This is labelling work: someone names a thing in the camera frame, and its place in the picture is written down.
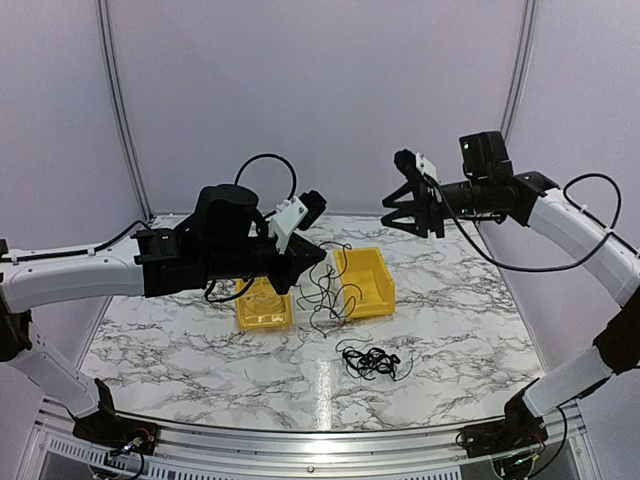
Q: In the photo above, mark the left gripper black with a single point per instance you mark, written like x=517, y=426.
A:
x=303, y=254

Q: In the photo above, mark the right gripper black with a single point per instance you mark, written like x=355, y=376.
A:
x=421, y=192

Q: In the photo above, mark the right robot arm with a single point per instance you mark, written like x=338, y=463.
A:
x=611, y=264

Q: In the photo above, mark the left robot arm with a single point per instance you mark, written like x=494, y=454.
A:
x=32, y=279

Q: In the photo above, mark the white translucent plastic bin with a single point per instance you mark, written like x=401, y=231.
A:
x=316, y=298

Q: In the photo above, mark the left yellow plastic bin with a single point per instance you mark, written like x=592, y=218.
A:
x=260, y=307

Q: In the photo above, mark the yellow plastic bin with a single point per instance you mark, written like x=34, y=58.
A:
x=366, y=284
x=260, y=307

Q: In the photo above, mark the right yellow plastic bin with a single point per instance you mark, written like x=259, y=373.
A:
x=366, y=284

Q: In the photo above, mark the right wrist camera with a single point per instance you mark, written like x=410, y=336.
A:
x=414, y=166

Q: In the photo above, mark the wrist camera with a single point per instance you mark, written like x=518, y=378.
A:
x=414, y=166
x=294, y=213

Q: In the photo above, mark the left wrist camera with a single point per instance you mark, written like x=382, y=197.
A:
x=294, y=213

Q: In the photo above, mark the right corner post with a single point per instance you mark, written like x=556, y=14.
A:
x=520, y=67

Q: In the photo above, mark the corner post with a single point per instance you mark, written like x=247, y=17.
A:
x=117, y=98
x=520, y=67

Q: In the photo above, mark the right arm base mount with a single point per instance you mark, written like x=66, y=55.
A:
x=519, y=428

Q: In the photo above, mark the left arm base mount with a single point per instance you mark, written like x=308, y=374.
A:
x=108, y=428

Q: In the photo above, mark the aluminium frame rail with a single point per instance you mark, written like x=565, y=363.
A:
x=192, y=451

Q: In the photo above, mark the left corner post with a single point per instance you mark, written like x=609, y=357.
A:
x=117, y=98

